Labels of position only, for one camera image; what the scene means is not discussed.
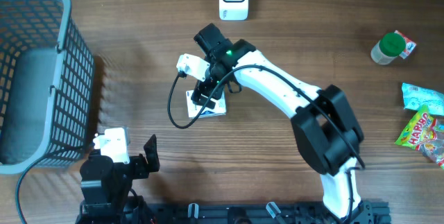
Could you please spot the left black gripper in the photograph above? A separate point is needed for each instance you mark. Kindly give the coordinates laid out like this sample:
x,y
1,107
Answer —
x,y
143,169

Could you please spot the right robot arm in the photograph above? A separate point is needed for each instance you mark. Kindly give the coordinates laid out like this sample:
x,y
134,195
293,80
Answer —
x,y
327,132

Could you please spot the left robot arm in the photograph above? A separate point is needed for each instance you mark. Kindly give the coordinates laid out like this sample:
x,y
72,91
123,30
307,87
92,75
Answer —
x,y
107,188

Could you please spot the white blue cardboard box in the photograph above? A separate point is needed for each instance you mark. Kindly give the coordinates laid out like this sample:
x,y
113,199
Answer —
x,y
214,108

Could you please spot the grey plastic shopping basket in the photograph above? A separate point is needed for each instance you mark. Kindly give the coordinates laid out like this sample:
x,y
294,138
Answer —
x,y
47,75

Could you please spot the Haribo gummy candy bag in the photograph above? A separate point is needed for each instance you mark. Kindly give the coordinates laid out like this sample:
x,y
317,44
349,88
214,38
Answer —
x,y
424,133

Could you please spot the green lid white jar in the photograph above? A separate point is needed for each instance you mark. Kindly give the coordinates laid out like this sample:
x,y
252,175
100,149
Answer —
x,y
388,48

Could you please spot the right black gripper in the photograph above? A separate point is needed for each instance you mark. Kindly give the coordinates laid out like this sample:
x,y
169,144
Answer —
x,y
202,87

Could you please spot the light blue tissue pack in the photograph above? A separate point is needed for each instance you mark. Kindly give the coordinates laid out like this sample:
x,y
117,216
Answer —
x,y
414,97

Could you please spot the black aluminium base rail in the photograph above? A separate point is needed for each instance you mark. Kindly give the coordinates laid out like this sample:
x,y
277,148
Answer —
x,y
297,213

